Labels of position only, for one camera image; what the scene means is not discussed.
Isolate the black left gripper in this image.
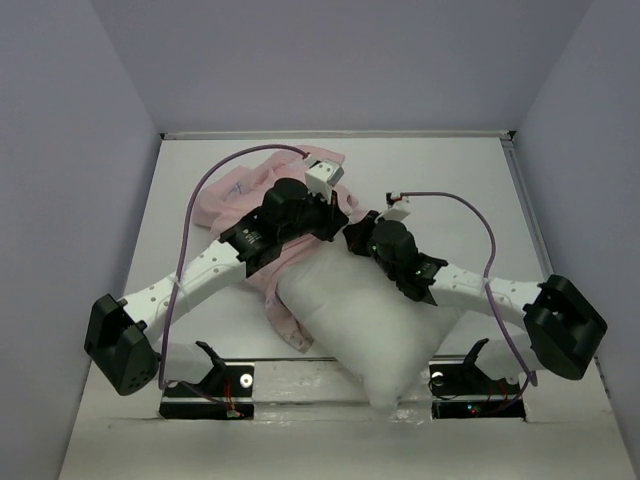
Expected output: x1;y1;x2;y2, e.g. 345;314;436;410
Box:
278;187;349;245

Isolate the pink printed pillowcase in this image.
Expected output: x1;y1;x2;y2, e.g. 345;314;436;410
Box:
193;147;364;355

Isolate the white pillow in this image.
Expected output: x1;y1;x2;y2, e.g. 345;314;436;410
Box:
276;237;464;413

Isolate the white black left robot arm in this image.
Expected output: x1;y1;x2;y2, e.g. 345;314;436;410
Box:
84;178;348;396

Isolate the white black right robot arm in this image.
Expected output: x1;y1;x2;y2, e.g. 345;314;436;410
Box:
344;211;608;380

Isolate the white foam front board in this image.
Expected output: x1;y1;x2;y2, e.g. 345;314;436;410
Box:
61;361;635;479

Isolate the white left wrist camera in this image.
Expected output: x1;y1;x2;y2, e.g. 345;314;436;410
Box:
305;158;344;202

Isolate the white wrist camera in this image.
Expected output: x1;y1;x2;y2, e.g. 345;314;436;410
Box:
376;192;410;222
305;158;344;202

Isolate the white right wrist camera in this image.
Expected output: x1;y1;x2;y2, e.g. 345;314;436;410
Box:
376;192;410;222

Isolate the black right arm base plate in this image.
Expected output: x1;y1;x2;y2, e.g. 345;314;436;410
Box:
427;363;526;420

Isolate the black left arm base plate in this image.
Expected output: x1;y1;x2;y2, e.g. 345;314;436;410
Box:
158;362;255;421

